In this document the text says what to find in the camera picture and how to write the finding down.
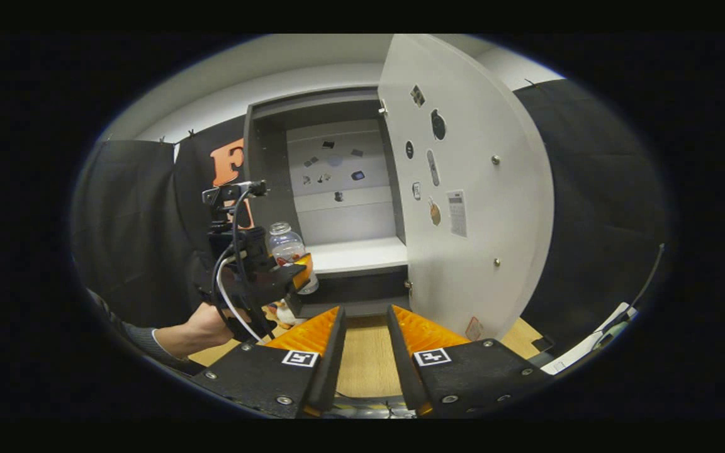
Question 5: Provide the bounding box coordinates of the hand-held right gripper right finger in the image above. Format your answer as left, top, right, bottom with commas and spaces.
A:
386, 305, 555, 419

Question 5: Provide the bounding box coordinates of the white cabinet door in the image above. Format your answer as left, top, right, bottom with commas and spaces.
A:
377, 35, 555, 344

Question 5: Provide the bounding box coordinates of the white flat object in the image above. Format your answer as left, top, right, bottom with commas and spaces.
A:
540, 302, 639, 376

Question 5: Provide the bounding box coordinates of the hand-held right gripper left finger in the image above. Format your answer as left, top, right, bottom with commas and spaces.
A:
189, 306, 347, 419

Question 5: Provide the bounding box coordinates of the penguin plush toy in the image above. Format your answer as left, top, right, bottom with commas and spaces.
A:
265, 302, 306, 327

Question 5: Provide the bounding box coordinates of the white cable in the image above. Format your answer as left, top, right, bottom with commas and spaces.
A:
215, 252, 264, 344

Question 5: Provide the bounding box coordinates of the grey cabinet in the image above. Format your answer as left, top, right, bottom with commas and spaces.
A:
243, 87, 413, 318

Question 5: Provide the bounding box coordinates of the clear plastic bottle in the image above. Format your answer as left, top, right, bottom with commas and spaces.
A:
266, 221, 319, 295

